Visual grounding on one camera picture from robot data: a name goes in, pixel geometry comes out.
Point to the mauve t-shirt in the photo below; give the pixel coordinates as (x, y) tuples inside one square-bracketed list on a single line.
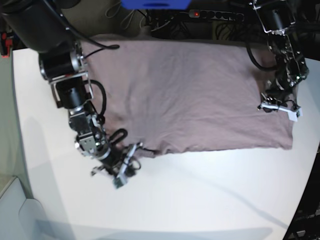
[(180, 96)]

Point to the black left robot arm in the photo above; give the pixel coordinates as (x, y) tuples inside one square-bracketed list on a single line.
[(277, 20)]

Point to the black power strip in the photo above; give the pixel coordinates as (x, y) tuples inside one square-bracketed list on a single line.
[(216, 15)]

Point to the blue box overhead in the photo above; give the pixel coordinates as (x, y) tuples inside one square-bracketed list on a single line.
[(155, 4)]

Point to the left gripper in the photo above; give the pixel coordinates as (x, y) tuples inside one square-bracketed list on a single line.
[(277, 96)]

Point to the red and blue clamp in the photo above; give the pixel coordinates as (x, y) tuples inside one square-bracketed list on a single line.
[(6, 43)]

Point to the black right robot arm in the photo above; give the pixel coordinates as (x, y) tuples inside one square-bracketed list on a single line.
[(42, 27)]

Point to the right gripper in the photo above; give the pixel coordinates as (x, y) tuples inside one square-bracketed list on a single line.
[(113, 163)]

